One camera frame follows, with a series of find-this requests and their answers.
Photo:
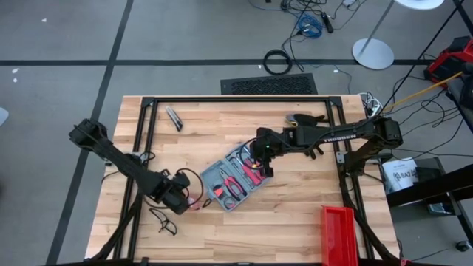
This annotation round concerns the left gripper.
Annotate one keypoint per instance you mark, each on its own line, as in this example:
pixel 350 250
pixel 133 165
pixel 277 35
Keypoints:
pixel 173 197

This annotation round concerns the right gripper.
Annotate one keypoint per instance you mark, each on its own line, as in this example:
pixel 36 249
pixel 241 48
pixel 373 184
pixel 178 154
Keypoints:
pixel 268 144

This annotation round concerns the grey plastic tool case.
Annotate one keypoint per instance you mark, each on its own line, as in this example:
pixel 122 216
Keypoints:
pixel 210 173

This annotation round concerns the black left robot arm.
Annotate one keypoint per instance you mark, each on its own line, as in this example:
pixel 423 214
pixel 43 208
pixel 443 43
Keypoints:
pixel 125 164

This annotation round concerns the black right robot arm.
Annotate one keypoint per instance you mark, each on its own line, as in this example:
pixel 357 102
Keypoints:
pixel 340 134

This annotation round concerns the black safety glasses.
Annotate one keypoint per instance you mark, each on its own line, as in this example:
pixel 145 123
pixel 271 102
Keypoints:
pixel 164 221

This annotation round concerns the black work glove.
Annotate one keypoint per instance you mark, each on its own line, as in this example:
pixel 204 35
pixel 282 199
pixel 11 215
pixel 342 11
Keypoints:
pixel 306 119
pixel 314 152

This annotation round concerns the black floor vent grille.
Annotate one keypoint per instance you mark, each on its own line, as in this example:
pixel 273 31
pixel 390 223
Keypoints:
pixel 269 85

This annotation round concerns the grey utility knife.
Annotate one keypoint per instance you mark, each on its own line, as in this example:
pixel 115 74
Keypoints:
pixel 174 119

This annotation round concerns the red plastic bin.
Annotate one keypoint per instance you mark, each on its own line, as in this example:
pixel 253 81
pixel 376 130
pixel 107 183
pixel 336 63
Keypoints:
pixel 338 236

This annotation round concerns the white power strip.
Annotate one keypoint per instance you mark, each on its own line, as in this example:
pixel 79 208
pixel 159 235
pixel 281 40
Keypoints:
pixel 373 107

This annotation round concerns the white printed bag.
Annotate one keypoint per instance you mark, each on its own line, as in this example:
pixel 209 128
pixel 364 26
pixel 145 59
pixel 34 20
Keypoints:
pixel 397 177

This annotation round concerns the black power strip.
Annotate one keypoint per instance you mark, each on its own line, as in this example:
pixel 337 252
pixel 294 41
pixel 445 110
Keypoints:
pixel 327 23

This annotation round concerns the white floor lamp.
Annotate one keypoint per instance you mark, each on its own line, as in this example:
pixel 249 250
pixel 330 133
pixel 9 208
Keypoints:
pixel 373 55

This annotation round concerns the black side cart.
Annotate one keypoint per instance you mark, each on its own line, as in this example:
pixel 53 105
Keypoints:
pixel 443 183

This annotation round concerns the thin black pole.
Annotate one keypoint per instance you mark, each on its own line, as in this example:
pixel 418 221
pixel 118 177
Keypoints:
pixel 420 59

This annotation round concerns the red black machine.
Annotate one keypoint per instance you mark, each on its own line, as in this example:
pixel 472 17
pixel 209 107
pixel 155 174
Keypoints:
pixel 447 61

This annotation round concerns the black caster wheel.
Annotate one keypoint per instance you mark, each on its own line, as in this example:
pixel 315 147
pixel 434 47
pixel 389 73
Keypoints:
pixel 463 246

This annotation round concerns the grey floor object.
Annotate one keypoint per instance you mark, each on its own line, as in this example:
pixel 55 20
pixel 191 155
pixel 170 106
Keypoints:
pixel 3 116

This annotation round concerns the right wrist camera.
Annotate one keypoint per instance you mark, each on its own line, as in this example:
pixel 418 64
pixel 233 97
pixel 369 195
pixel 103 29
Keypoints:
pixel 268 170

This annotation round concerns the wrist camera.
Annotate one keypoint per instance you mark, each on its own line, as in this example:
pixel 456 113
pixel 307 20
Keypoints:
pixel 182 179
pixel 268 170

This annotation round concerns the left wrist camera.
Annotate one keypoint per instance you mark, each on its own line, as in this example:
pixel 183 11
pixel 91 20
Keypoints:
pixel 182 179

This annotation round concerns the black aluminium table frame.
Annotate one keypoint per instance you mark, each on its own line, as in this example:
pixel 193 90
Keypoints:
pixel 240 99

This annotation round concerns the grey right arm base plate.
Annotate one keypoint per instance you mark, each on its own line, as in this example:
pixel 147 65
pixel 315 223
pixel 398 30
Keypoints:
pixel 340 157

